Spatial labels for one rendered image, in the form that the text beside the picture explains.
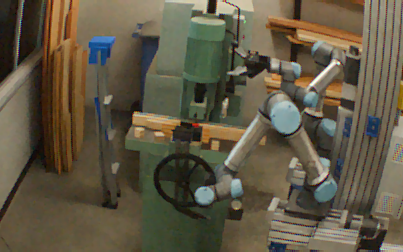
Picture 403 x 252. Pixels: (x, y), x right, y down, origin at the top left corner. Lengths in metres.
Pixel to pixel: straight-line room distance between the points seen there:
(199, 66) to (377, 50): 0.96
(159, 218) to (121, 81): 2.60
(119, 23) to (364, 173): 3.26
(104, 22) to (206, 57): 2.68
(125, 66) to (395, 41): 3.47
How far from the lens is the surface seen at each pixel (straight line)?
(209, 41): 2.91
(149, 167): 3.09
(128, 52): 5.54
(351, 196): 2.94
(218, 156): 3.02
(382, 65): 2.71
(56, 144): 4.46
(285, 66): 2.88
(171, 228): 3.25
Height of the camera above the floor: 2.17
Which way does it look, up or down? 23 degrees down
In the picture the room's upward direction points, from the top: 7 degrees clockwise
